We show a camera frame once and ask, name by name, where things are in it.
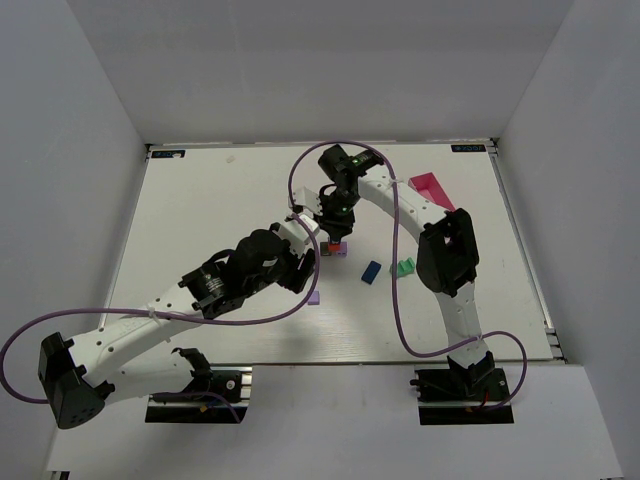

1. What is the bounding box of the purple wood cube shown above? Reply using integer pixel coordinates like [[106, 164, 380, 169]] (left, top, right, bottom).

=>
[[307, 290, 320, 306], [333, 241, 348, 258]]

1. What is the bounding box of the long dark blue block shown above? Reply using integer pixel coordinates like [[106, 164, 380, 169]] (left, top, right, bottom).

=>
[[361, 261, 381, 285]]

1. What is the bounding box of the green notched wood block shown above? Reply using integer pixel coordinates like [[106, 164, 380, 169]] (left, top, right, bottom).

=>
[[389, 257, 416, 278]]

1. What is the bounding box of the pink plastic box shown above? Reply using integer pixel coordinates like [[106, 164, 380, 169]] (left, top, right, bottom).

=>
[[408, 172, 456, 211]]

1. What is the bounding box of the olive grey wood cube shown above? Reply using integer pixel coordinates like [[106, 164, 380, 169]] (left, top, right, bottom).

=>
[[320, 242, 331, 256]]

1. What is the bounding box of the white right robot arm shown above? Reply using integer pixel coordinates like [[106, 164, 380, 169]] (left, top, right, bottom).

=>
[[314, 145, 495, 392]]

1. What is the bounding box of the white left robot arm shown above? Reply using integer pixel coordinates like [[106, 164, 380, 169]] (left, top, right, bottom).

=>
[[38, 215, 319, 430]]

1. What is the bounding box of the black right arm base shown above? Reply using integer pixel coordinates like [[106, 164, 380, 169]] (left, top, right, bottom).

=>
[[409, 368, 514, 426]]

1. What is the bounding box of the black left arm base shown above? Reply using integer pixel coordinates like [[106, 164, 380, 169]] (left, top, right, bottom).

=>
[[145, 348, 252, 424]]

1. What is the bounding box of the blue label right corner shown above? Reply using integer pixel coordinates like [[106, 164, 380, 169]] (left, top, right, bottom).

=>
[[451, 144, 486, 153]]

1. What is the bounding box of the blue label corner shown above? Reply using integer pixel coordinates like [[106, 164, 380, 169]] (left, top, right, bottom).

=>
[[151, 150, 186, 158], [451, 144, 486, 153]]

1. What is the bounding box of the blue label left corner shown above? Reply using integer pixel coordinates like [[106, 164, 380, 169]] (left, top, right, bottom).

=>
[[151, 150, 186, 158]]

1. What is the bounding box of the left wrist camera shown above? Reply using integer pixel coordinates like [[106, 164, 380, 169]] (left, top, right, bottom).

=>
[[272, 214, 320, 257]]

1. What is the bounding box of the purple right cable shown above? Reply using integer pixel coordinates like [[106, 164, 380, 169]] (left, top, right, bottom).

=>
[[287, 141, 529, 411]]

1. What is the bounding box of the purple cable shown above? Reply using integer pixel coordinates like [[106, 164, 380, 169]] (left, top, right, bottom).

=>
[[287, 141, 529, 411], [0, 213, 321, 424]]

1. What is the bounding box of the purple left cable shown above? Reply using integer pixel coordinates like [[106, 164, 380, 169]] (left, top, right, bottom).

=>
[[0, 213, 321, 424]]

